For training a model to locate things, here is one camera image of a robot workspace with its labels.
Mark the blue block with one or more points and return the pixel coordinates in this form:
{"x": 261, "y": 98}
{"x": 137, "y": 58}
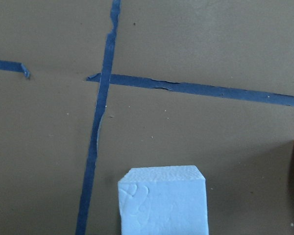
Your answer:
{"x": 163, "y": 200}

